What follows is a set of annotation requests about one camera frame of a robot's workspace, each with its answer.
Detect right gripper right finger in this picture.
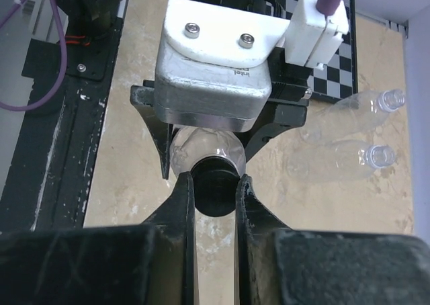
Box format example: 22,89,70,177
234,175,429,304

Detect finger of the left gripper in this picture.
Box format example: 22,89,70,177
130,101,173,179

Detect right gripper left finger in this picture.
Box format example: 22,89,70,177
1,173,196,304

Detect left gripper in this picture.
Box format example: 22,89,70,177
130,46,310,162

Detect small clear plastic bottle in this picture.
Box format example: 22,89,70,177
170,126,246,176

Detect black bottle cap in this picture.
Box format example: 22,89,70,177
191,156,240,218

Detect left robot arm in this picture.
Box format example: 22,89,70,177
130,0,311,179

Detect clear bottle back left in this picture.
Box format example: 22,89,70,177
299,89,406,144

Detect clear bottle back right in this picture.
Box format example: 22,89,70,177
286,140,396,183

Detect black white checkerboard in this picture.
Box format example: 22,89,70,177
276,0,358,103

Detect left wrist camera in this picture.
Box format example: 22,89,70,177
154,0,349,132

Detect purple cable loop front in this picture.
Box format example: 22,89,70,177
0,0,70,112

